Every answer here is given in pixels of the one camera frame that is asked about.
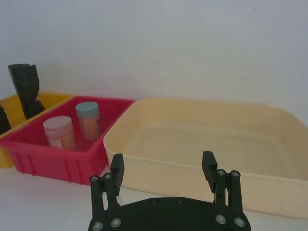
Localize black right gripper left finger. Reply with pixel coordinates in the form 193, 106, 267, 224
89, 153, 125, 218

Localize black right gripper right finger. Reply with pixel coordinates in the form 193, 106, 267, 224
201, 151, 242, 214

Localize cream plastic bin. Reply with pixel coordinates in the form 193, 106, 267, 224
103, 97, 308, 219

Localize toothpick jar with blue lid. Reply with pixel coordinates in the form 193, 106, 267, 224
75, 102, 103, 141

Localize toothpick jar with pink lid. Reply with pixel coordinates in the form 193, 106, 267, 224
42, 115, 77, 153

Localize red plastic bin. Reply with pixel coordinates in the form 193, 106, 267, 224
0, 96, 135, 186

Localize black rolled bag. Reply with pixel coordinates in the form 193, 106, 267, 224
0, 97, 12, 135
7, 64, 46, 120

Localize yellow plastic bin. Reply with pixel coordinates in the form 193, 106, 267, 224
0, 93, 74, 169

